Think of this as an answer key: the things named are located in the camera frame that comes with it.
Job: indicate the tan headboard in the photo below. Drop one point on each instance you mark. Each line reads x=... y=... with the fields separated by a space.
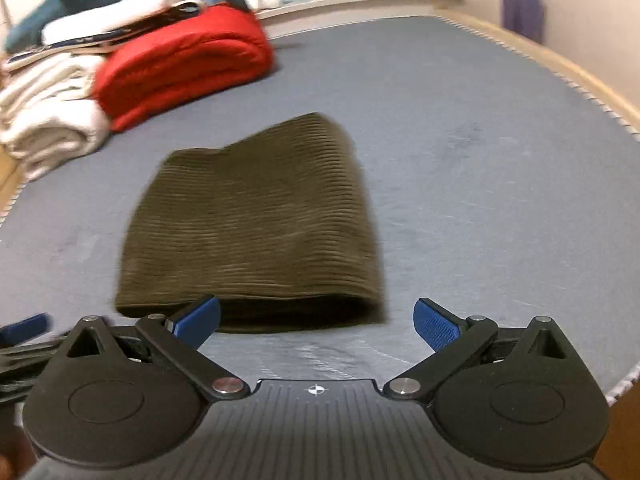
x=9 y=180

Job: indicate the red folded blanket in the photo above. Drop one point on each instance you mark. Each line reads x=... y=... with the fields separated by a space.
x=185 y=60

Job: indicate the purple paper sheet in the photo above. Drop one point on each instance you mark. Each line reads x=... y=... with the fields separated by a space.
x=522 y=12

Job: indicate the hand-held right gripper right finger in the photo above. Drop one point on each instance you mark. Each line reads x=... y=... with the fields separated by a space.
x=435 y=325

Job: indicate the white fluffy folded blanket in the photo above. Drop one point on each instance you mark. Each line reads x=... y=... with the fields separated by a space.
x=45 y=110

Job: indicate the white folded towel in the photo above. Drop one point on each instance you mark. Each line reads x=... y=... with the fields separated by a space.
x=125 y=10

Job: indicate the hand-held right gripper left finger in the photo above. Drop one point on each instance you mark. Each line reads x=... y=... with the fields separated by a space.
x=196 y=320

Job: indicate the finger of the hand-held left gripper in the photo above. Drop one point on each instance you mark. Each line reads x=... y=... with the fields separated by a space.
x=22 y=327

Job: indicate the white window ledge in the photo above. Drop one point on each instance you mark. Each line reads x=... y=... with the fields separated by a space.
x=350 y=2

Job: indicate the wooden bed frame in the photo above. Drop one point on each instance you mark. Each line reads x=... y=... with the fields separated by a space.
x=560 y=65

